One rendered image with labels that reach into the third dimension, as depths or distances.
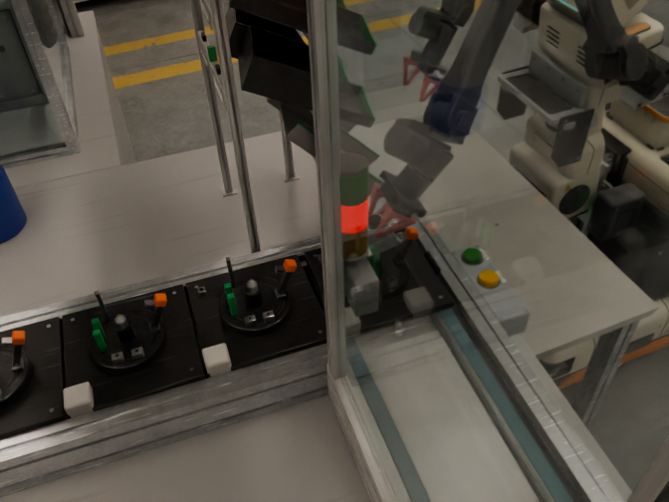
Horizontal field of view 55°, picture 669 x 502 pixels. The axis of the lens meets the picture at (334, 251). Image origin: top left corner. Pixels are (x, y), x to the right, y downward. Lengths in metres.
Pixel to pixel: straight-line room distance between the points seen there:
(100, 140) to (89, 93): 0.30
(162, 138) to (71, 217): 1.86
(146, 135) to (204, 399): 2.60
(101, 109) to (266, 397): 1.27
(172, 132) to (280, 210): 2.03
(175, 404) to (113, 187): 0.82
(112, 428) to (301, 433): 0.33
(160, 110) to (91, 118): 1.71
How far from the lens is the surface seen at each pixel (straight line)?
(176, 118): 3.76
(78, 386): 1.24
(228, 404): 1.22
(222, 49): 1.17
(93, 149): 2.02
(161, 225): 1.69
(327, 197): 0.87
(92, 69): 2.46
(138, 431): 1.22
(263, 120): 3.64
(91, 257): 1.66
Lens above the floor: 1.93
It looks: 44 degrees down
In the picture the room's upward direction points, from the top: 2 degrees counter-clockwise
